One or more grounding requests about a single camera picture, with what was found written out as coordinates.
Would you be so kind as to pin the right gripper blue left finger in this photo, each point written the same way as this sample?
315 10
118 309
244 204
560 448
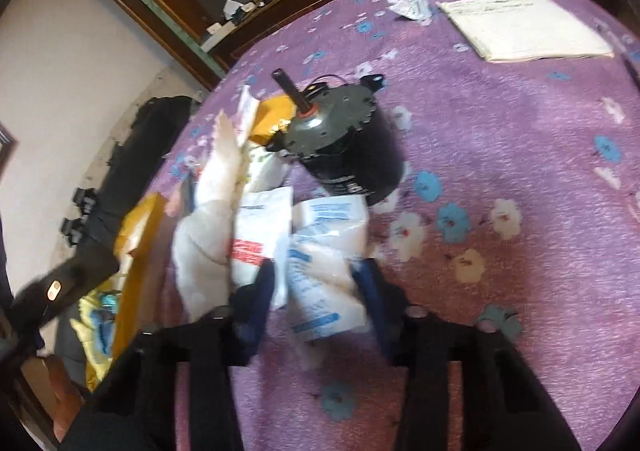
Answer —
251 305

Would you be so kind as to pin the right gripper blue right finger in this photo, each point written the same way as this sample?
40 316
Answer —
386 305

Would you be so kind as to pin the white red-text snack packet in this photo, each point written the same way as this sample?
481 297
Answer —
262 230

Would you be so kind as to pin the white fluffy cloth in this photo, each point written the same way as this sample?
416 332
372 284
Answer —
202 240

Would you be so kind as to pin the white blue desiccant packet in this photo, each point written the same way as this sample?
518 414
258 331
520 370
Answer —
328 234

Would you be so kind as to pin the yellow snack packet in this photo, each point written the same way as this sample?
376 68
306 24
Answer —
272 114

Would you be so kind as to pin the black electric motor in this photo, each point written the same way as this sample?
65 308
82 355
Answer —
341 136

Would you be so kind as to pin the purple floral tablecloth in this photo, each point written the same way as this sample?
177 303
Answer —
520 198

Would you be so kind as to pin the small white printed packet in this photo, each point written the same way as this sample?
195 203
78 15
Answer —
414 10

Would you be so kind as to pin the white paper booklet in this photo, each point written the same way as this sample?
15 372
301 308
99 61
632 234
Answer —
524 30

